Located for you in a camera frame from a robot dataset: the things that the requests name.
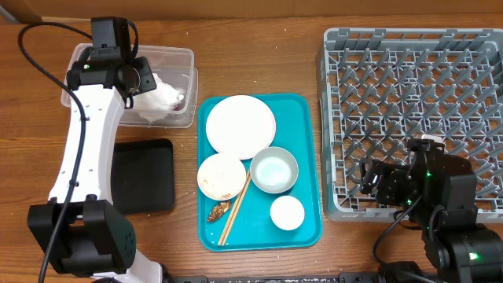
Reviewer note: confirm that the grey dish rack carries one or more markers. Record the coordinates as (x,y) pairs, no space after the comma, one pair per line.
(379,86)

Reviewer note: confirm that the grey-green ceramic bowl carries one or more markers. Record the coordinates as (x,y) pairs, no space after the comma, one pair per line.
(274,170)

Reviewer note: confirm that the wooden chopstick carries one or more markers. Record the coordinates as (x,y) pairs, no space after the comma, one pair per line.
(238,210)
(232,218)

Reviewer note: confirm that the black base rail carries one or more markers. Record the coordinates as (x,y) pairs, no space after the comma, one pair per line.
(340,278)

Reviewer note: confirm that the wooden chopstick left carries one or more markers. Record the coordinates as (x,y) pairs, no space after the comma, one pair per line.
(232,218)

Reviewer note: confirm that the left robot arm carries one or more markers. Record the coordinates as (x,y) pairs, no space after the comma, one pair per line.
(78,229)

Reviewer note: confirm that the teal plastic tray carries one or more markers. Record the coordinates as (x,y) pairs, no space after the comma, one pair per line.
(253,228)

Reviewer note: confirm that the large white plate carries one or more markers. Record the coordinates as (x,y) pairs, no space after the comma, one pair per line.
(241,126)

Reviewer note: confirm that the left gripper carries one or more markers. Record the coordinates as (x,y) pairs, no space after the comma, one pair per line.
(141,64)

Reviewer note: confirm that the brown food scrap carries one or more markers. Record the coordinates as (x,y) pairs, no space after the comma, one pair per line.
(219,210)

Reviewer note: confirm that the wooden chopstick right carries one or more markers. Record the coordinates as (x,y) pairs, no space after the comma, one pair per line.
(238,210)

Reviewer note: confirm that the clear plastic bin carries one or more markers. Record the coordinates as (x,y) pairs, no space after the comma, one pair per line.
(173,67)

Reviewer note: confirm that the small white cup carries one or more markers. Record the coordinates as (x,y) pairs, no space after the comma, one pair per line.
(287,213)

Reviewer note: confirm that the black tray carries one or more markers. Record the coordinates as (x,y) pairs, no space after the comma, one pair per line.
(142,176)

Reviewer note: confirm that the pink bowl with crumbs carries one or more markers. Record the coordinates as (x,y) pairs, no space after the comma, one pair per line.
(221,176)

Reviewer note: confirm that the white napkin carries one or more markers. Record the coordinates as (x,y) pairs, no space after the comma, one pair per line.
(156,104)

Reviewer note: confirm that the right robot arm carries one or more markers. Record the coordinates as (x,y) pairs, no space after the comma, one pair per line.
(436,191)

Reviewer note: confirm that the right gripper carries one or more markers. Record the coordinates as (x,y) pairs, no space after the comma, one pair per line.
(389,177)

